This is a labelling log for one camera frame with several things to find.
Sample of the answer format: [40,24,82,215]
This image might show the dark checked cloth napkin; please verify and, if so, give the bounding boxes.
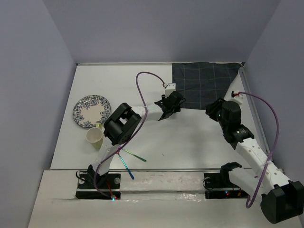
[172,62,241,110]

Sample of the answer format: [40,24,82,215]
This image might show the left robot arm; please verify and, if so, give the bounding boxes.
[87,91,185,188]

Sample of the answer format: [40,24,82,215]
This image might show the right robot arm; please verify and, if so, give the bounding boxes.
[206,98,304,224]

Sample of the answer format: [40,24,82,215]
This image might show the iridescent fork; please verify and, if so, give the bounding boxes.
[122,149,147,162]

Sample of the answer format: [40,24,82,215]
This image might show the blue floral plate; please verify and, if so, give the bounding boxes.
[72,95,111,128]

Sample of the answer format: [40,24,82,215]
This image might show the iridescent spoon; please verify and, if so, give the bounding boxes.
[117,152,134,180]

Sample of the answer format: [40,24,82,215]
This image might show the pale yellow paper cup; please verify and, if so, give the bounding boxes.
[86,123,104,151]

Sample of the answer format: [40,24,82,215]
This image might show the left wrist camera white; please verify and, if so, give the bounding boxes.
[164,83,176,97]

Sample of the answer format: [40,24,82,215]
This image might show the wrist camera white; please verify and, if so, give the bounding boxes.
[230,91,243,105]
[164,83,176,97]

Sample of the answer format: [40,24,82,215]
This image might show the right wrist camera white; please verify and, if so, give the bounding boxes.
[230,91,243,105]

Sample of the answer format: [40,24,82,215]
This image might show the aluminium rail right edge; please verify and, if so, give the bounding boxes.
[239,62,270,155]

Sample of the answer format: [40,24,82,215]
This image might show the aluminium rail edge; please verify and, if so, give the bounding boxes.
[48,168,285,172]
[239,62,270,155]

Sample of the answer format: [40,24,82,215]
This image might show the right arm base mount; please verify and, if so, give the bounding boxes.
[202,162,248,199]

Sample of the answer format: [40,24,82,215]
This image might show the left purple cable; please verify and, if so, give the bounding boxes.
[93,71,167,199]

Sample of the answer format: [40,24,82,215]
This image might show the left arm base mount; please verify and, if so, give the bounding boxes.
[75,171,121,200]

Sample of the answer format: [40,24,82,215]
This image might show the aluminium rail front edge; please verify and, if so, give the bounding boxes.
[48,168,285,172]

